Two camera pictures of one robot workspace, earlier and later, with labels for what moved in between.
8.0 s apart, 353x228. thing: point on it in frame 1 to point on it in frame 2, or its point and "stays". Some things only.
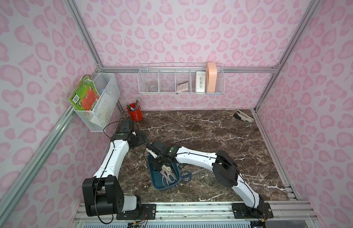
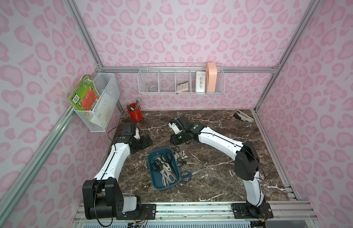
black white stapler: [243, 116] stays
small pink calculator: [182, 86] stays
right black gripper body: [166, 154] to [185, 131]
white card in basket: [200, 81] stays
